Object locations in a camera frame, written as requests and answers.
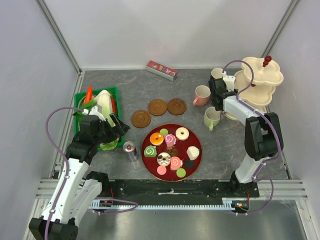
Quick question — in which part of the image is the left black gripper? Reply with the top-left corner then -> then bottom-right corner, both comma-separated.
93,113 -> 130,145

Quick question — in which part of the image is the orange glazed donut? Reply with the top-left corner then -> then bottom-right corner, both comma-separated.
149,132 -> 164,146

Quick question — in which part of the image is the pink swirl cake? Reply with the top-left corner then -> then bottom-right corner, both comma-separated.
170,156 -> 183,171
164,133 -> 177,148

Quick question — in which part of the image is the white ring donut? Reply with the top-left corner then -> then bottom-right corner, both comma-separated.
175,127 -> 190,141

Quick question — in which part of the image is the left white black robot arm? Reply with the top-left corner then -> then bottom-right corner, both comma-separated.
28,111 -> 130,240

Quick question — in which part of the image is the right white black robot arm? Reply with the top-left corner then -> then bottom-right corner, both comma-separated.
208,76 -> 284,197

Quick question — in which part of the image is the pink mug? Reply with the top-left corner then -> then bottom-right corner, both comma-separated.
193,85 -> 211,107

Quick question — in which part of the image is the black mug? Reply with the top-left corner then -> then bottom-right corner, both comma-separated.
210,68 -> 223,80

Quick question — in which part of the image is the energy drink can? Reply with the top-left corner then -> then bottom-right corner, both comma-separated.
123,141 -> 138,162

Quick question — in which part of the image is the brown coaster left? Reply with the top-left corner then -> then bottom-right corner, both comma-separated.
131,110 -> 152,128

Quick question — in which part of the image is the brown coaster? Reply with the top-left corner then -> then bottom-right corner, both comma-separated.
167,98 -> 187,116
148,99 -> 167,116
131,110 -> 152,128

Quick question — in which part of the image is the green mug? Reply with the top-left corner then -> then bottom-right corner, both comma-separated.
204,106 -> 222,131

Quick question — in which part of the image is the toy napa cabbage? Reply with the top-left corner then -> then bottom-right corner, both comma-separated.
85,90 -> 119,151

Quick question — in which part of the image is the green swirl cake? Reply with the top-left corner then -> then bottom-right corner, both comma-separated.
143,145 -> 157,158

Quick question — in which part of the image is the green plastic basket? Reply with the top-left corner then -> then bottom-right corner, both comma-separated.
73,86 -> 124,151

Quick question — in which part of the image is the brown coaster middle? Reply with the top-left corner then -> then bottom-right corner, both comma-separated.
148,99 -> 167,116

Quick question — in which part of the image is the green macaron upper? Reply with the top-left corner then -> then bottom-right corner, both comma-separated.
159,128 -> 169,136

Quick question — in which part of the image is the green macaron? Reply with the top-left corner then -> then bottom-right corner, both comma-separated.
159,128 -> 169,136
176,167 -> 186,178

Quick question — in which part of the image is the brown coaster right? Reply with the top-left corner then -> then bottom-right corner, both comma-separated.
167,98 -> 187,116

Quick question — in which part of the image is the toy orange carrot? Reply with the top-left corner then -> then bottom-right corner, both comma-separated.
83,86 -> 93,105

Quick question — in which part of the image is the red snack box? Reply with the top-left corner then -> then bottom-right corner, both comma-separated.
146,60 -> 178,81

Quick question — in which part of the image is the dark red round tray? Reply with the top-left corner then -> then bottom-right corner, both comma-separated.
141,123 -> 203,182

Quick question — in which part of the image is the pink macaron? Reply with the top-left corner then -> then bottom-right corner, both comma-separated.
157,165 -> 167,176

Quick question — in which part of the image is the white cream cake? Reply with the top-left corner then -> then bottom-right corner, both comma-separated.
186,146 -> 201,161

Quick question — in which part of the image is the green macaron lower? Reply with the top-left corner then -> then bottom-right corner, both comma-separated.
176,167 -> 186,178

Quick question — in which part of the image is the black sandwich cookie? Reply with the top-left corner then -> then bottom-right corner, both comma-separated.
183,159 -> 195,169

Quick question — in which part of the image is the white cable duct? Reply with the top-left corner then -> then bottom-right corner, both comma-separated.
88,198 -> 250,212

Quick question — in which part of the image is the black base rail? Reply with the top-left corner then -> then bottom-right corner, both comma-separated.
102,179 -> 260,199

